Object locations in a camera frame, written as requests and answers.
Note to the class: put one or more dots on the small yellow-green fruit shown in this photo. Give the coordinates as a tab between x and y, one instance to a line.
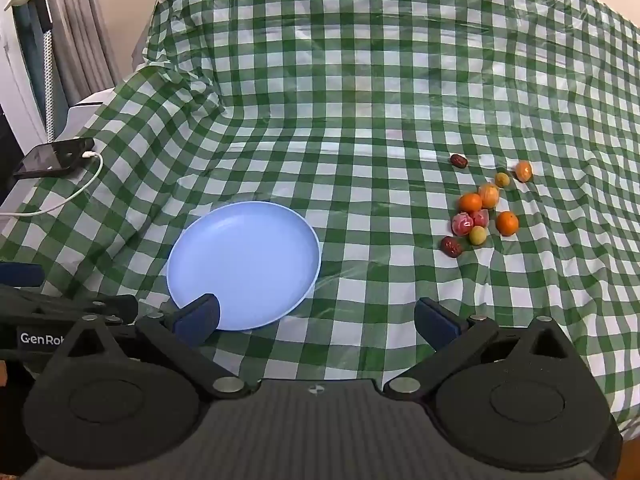
478	235

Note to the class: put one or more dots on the pale orange mandarin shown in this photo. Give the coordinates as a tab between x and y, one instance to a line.
489	195
524	171

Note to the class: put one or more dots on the red plastic fruit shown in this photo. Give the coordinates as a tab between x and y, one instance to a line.
482	217
462	223

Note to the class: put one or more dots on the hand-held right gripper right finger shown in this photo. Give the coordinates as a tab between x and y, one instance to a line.
435	322

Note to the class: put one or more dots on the green white checked tablecloth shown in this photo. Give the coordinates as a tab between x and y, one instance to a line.
350	110

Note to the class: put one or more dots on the dark red jujube date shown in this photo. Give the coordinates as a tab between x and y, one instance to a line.
451	247
458	161

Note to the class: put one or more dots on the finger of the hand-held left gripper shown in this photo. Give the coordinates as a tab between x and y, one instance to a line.
120	307
20	275

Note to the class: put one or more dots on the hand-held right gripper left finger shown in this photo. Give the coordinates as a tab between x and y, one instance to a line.
197	317

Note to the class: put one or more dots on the grey curtain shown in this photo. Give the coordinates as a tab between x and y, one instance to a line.
85	35

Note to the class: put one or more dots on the light blue plate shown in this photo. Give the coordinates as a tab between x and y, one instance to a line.
245	260

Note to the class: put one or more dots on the black smartphone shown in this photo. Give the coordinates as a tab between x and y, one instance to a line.
52	157

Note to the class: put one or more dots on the small olive green fruit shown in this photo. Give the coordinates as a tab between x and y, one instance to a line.
502	180

